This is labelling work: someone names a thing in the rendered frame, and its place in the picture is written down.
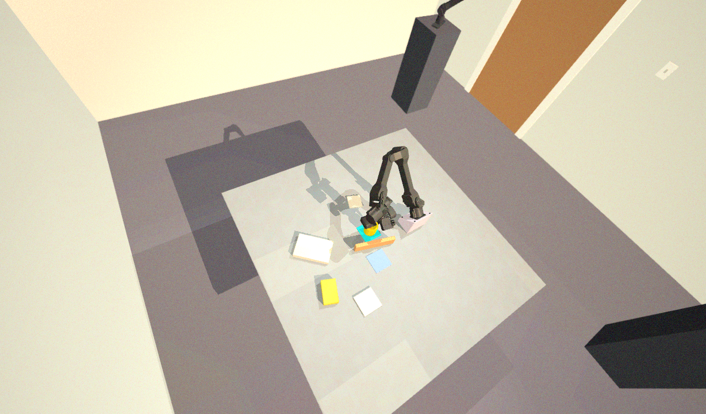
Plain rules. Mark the yellow rectangular block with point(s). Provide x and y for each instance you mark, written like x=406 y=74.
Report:
x=329 y=292

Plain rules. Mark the cream flat rectangular block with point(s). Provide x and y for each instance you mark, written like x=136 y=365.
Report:
x=354 y=201

